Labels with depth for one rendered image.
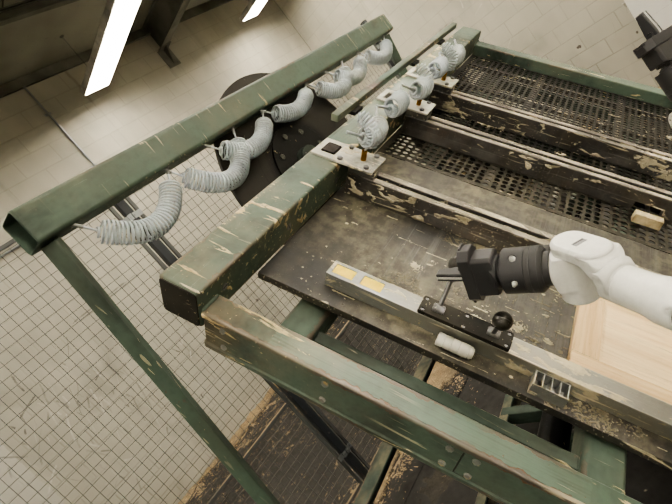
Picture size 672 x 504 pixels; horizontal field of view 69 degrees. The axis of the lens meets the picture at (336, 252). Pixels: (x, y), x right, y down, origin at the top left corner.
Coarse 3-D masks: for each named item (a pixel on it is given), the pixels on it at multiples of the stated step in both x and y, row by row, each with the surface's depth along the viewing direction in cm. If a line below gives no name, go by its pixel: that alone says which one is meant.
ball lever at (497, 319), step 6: (498, 312) 90; (504, 312) 90; (492, 318) 91; (498, 318) 89; (504, 318) 89; (510, 318) 89; (498, 324) 89; (504, 324) 89; (510, 324) 89; (492, 330) 98; (498, 330) 96; (504, 330) 90; (492, 336) 99; (498, 336) 99
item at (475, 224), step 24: (360, 120) 128; (360, 168) 132; (360, 192) 138; (384, 192) 135; (408, 192) 132; (432, 192) 133; (408, 216) 135; (432, 216) 132; (456, 216) 128; (480, 216) 129; (480, 240) 129; (504, 240) 126; (528, 240) 122
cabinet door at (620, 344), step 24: (576, 312) 113; (600, 312) 113; (624, 312) 114; (576, 336) 106; (600, 336) 107; (624, 336) 108; (648, 336) 109; (576, 360) 101; (600, 360) 102; (624, 360) 103; (648, 360) 104; (624, 384) 98; (648, 384) 98
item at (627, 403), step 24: (336, 264) 112; (336, 288) 111; (360, 288) 107; (384, 288) 108; (408, 312) 105; (456, 336) 102; (504, 360) 99; (528, 360) 97; (552, 360) 98; (576, 384) 94; (600, 384) 94; (600, 408) 95; (624, 408) 92; (648, 408) 92
